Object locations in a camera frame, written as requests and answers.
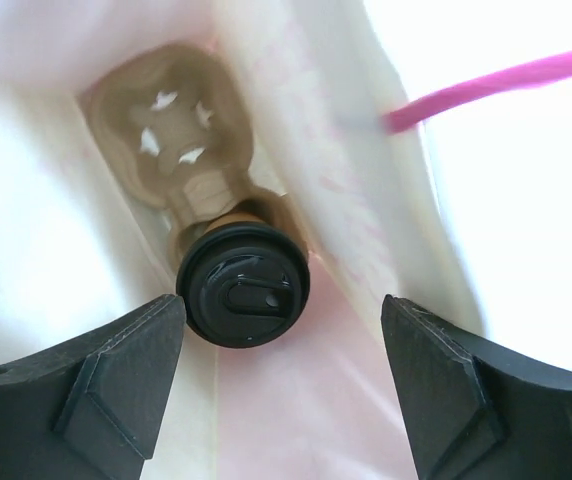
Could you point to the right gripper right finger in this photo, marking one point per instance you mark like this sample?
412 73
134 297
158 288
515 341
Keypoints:
473 409

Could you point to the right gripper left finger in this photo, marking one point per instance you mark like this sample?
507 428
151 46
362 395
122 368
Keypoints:
92 407

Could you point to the pink paper gift bag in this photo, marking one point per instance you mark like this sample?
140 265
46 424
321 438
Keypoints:
426 147

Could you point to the brown cardboard cup carrier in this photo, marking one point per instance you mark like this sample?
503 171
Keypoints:
174 129

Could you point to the brown paper cup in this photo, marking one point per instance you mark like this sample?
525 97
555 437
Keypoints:
233 218

